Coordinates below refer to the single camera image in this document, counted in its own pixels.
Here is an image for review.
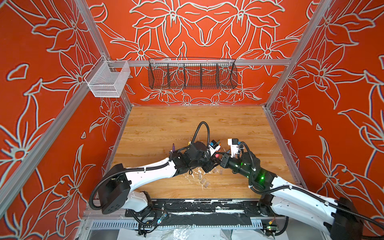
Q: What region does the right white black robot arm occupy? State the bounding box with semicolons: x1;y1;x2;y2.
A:
221;152;384;240

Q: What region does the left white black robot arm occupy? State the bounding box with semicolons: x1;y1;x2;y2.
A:
89;141;221;215

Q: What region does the white mesh basket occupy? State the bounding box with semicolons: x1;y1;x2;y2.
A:
85;55;131;98

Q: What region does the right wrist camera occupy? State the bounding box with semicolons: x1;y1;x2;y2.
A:
228;139;241;158

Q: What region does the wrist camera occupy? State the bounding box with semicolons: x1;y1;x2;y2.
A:
208;140;221;157
228;139;241;158

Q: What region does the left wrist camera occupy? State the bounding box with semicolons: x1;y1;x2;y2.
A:
208;140;221;157

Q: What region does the right base cable bundle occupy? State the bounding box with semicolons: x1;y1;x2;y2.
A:
260;215;290;240

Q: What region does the base cable bundle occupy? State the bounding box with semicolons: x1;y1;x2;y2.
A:
260;215;290;240
131;207;168;238

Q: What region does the left base cable bundle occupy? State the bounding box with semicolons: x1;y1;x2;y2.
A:
131;207;168;238

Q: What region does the black wire basket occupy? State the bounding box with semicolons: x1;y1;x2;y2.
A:
148;57;238;90

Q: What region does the grey slotted cable duct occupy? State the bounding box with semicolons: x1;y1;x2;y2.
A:
89;219;263;230

